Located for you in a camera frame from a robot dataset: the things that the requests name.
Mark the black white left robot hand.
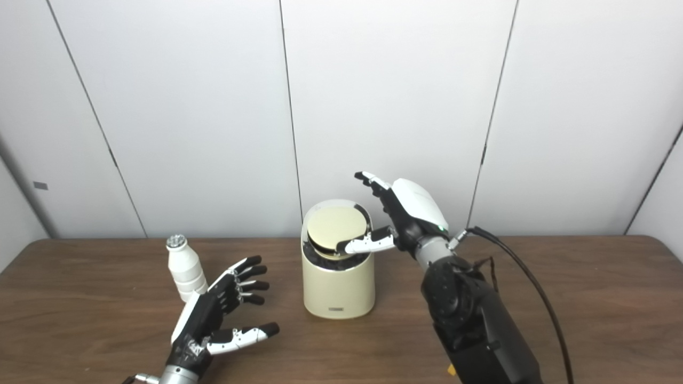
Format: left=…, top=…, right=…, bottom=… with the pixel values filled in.
left=166, top=255, right=280, bottom=374

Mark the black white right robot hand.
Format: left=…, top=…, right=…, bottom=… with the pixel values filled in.
left=336, top=171, right=450, bottom=255

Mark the small white plastic bottle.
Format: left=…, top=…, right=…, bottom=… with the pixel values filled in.
left=166, top=235, right=209, bottom=303

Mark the cream round bin lid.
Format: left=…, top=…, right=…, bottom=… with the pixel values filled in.
left=307, top=206, right=369, bottom=252

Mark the cream-colored bin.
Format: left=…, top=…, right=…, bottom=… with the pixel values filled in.
left=300, top=199, right=376, bottom=320

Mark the black bin liner bag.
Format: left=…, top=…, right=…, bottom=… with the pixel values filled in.
left=302, top=240, right=372, bottom=271

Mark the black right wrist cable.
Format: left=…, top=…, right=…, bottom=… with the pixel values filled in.
left=464, top=227, right=574, bottom=384

